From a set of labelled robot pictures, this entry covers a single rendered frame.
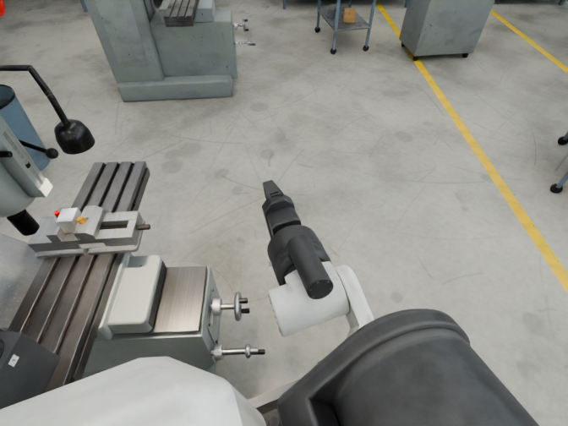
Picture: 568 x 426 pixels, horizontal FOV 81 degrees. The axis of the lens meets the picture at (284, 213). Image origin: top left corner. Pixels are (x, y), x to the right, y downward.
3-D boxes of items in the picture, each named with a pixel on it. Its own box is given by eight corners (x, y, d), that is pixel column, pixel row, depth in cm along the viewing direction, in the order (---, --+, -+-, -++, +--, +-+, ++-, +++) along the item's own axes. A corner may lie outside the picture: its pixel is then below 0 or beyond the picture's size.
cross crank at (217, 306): (250, 298, 144) (248, 286, 136) (249, 325, 137) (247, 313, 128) (213, 300, 144) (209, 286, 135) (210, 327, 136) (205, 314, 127)
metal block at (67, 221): (85, 219, 118) (78, 207, 113) (80, 232, 114) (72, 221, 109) (70, 220, 117) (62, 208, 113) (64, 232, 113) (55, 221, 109)
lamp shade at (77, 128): (99, 145, 77) (87, 122, 72) (67, 158, 74) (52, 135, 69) (89, 132, 81) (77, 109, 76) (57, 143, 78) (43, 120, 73)
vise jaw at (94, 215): (106, 212, 121) (101, 204, 118) (96, 239, 112) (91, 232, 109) (89, 213, 120) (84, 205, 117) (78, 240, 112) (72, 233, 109)
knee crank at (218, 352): (264, 345, 140) (264, 340, 136) (264, 360, 136) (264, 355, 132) (213, 347, 140) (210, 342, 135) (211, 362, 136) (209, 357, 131)
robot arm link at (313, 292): (329, 271, 56) (358, 324, 47) (268, 292, 55) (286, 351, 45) (320, 218, 49) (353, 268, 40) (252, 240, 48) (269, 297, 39)
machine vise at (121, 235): (145, 220, 127) (136, 199, 119) (138, 251, 118) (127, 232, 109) (51, 226, 125) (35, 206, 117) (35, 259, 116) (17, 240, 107)
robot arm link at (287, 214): (308, 238, 67) (330, 280, 57) (262, 253, 65) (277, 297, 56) (298, 186, 59) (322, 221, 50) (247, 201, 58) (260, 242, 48)
